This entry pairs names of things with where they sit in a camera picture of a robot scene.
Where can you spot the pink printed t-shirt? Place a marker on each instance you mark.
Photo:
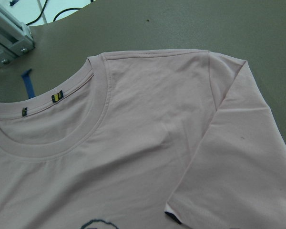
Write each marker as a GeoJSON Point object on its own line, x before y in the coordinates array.
{"type": "Point", "coordinates": [163, 139]}

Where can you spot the aluminium frame post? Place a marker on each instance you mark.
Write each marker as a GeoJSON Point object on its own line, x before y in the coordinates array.
{"type": "Point", "coordinates": [15, 38]}

